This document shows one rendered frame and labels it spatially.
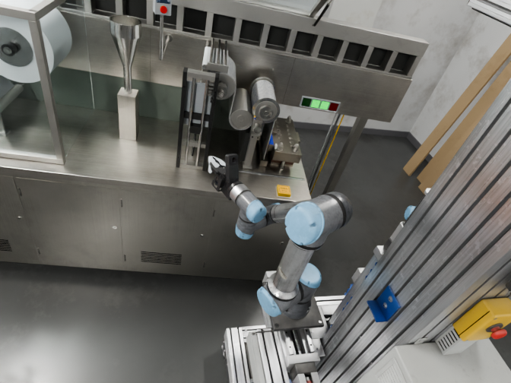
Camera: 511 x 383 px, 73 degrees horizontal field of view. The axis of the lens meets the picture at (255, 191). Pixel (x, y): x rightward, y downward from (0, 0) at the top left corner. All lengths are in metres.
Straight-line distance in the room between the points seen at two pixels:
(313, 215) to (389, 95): 1.52
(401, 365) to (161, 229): 1.43
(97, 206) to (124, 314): 0.74
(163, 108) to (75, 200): 0.75
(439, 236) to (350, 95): 1.45
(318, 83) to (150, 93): 1.01
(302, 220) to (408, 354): 0.47
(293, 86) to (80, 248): 1.60
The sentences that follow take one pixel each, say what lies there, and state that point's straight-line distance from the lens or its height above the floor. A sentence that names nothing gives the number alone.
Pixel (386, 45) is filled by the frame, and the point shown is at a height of 1.60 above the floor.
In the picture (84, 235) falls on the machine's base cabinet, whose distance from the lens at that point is 2.23.
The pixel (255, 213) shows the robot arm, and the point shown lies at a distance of 1.24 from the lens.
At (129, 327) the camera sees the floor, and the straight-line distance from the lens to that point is 2.35.
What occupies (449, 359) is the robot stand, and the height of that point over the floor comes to 1.23.
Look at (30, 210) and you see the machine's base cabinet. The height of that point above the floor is 0.59.
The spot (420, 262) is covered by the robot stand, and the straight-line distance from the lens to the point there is 1.06.
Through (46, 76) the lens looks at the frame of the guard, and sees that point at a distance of 1.70.
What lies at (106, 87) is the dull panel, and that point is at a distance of 2.28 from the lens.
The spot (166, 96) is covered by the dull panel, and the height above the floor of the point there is 1.06.
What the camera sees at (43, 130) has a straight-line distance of 1.87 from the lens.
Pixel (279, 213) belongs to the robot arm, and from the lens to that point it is 1.32.
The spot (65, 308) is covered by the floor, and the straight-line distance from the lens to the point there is 2.47.
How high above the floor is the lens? 2.09
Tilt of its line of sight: 40 degrees down
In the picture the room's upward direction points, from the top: 16 degrees clockwise
